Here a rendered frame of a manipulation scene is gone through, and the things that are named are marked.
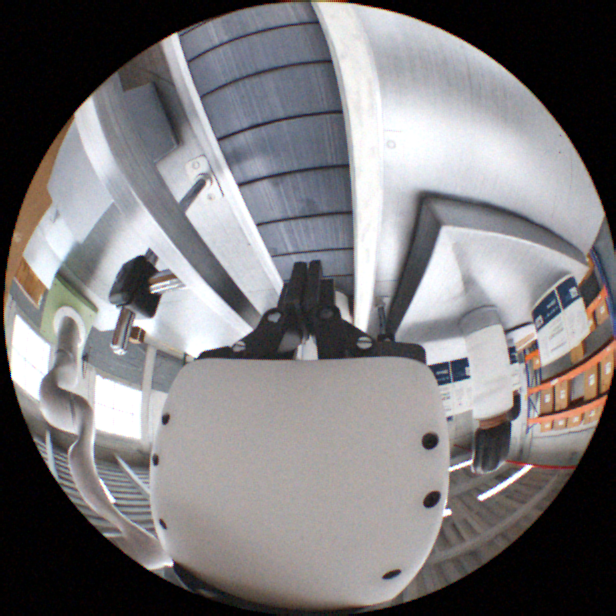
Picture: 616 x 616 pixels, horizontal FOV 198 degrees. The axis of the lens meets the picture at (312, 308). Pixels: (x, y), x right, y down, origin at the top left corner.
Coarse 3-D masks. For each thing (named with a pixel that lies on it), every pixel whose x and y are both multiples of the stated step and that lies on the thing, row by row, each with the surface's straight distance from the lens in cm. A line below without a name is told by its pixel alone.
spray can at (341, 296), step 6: (336, 288) 22; (336, 294) 22; (342, 294) 22; (336, 300) 21; (342, 300) 22; (342, 306) 22; (348, 306) 23; (342, 312) 21; (348, 312) 22; (348, 318) 22; (306, 342) 20; (312, 342) 20; (306, 348) 20; (312, 348) 19; (306, 354) 20; (312, 354) 19
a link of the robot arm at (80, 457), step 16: (80, 400) 64; (80, 416) 62; (80, 432) 61; (80, 448) 58; (80, 464) 57; (80, 480) 56; (96, 480) 57; (96, 496) 55; (112, 512) 54; (128, 528) 54; (128, 544) 54; (144, 544) 54; (160, 544) 56; (144, 560) 55; (160, 560) 55
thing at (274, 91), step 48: (192, 48) 16; (240, 48) 14; (288, 48) 13; (240, 96) 13; (288, 96) 12; (336, 96) 12; (240, 144) 13; (288, 144) 13; (336, 144) 13; (288, 192) 14; (336, 192) 14; (288, 240) 17; (336, 240) 17
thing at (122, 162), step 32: (96, 96) 8; (96, 128) 7; (128, 128) 7; (96, 160) 7; (128, 160) 7; (128, 192) 7; (160, 192) 7; (160, 224) 7; (192, 224) 8; (160, 256) 8; (192, 256) 8; (192, 288) 9; (224, 288) 9; (256, 320) 12
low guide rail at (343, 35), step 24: (336, 24) 10; (336, 48) 9; (360, 48) 9; (336, 72) 10; (360, 72) 9; (360, 96) 9; (360, 120) 9; (360, 144) 9; (360, 168) 10; (360, 192) 10; (360, 216) 11; (360, 240) 12; (360, 264) 14; (360, 288) 16; (360, 312) 20
